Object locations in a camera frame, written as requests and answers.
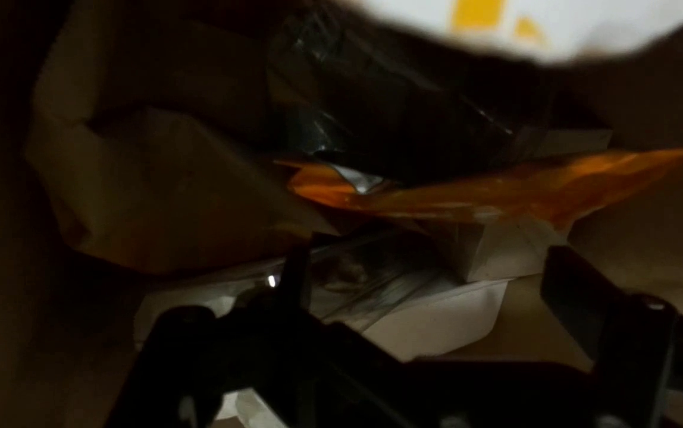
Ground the brown McDelivery paper bag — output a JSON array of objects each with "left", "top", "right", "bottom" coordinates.
[{"left": 0, "top": 0, "right": 683, "bottom": 428}]

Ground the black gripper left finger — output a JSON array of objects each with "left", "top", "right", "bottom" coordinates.
[{"left": 104, "top": 246, "right": 404, "bottom": 428}]

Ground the orange snack packet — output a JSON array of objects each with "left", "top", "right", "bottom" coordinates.
[{"left": 288, "top": 147, "right": 683, "bottom": 228}]

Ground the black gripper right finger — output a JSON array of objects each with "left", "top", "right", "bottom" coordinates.
[{"left": 541, "top": 248, "right": 679, "bottom": 428}]

